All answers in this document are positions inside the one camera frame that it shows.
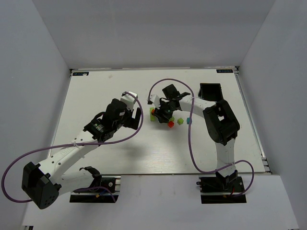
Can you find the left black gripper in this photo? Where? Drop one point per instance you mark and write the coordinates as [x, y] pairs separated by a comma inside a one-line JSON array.
[[132, 119]]

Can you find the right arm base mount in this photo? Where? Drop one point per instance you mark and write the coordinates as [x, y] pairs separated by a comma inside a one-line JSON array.
[[212, 191]]

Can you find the black plastic box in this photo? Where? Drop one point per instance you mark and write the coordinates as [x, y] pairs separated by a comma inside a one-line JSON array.
[[210, 92]]

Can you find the blue corner label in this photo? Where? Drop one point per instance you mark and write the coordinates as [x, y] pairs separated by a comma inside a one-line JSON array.
[[80, 74], [224, 71]]

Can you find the green arch block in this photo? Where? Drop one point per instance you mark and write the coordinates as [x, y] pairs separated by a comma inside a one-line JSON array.
[[152, 117]]

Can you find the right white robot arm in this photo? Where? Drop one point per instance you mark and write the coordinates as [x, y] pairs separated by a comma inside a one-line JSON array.
[[221, 122]]

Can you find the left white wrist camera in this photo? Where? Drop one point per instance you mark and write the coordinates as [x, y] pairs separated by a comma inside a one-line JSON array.
[[129, 100]]

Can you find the left blue corner label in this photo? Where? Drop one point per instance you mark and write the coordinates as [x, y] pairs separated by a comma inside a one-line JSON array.
[[80, 74]]

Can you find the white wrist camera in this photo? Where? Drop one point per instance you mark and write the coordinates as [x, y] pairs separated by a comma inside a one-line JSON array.
[[155, 100], [129, 100]]

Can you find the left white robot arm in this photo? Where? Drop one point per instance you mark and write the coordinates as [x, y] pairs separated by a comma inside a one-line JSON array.
[[45, 181]]

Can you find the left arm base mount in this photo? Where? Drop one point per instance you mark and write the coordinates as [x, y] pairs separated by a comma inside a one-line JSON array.
[[105, 192]]

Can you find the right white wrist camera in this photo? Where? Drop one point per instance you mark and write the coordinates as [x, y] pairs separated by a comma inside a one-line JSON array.
[[155, 100]]

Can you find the red cube front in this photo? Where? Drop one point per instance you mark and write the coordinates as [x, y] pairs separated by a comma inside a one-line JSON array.
[[170, 124]]

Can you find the right blue corner label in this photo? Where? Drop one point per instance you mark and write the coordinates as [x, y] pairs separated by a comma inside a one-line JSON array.
[[224, 71]]

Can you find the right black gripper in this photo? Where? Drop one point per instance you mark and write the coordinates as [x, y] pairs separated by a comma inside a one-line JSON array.
[[162, 115]]

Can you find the green cube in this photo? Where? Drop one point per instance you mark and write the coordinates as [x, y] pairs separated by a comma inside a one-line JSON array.
[[180, 121]]

